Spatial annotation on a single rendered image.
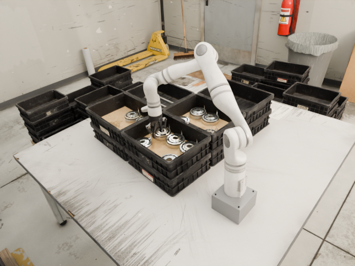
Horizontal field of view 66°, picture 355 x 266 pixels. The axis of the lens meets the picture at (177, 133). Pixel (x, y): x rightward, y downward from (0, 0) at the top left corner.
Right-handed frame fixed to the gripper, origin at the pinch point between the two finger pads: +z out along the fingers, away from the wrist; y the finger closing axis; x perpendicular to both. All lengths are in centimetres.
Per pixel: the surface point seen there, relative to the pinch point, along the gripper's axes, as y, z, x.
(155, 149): -7.4, 2.5, -7.5
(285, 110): 97, 15, -21
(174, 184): -13.1, 7.8, -31.3
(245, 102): 68, 3, -8
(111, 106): -4.8, -1.2, 46.9
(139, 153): -17.6, -0.6, -8.1
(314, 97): 167, 36, -9
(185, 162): -5.4, -1.6, -31.3
